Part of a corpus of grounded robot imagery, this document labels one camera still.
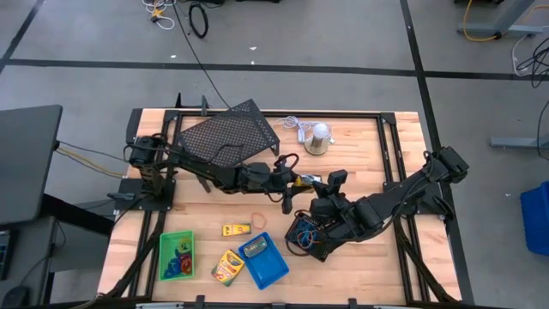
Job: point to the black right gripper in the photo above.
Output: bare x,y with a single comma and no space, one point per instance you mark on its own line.
328,206

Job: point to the black perforated metal stand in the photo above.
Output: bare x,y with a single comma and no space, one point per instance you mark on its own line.
227,137

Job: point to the orange rubber band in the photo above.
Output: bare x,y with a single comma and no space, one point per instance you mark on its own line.
252,219

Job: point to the grey desk base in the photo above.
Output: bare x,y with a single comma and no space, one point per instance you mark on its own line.
527,30

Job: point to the black aluminium table frame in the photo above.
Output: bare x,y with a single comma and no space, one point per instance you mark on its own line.
343,115

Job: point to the grey desk foot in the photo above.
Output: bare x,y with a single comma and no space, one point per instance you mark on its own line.
519,142

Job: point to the green plastic tray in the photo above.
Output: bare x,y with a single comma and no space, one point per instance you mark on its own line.
165,240

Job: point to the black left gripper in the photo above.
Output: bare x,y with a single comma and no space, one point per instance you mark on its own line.
285,184

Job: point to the purple coil wristband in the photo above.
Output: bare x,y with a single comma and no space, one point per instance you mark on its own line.
184,257

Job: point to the blue plastic slotted basket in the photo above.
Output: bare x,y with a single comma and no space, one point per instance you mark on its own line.
270,268

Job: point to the green coil wristband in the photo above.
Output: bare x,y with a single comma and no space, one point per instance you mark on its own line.
180,247

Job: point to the small yellow crayon box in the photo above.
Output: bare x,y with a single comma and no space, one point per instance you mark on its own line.
237,230

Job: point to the red coil wristband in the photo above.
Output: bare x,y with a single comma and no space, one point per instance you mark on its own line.
187,267

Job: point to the blue storage bin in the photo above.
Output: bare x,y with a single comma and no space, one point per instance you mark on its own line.
538,219

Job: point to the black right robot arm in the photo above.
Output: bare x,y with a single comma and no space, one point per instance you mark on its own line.
399,199

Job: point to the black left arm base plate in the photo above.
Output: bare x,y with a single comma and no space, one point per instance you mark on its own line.
126,195

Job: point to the black plastic slotted basket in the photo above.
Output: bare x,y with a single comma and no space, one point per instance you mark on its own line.
322,253

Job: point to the tan rubber band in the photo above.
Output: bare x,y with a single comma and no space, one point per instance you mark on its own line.
317,241

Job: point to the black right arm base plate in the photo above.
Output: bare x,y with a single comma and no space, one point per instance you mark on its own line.
444,208

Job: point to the black desk leg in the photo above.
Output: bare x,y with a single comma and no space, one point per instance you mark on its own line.
77,214

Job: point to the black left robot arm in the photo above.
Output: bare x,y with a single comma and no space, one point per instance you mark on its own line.
206,169

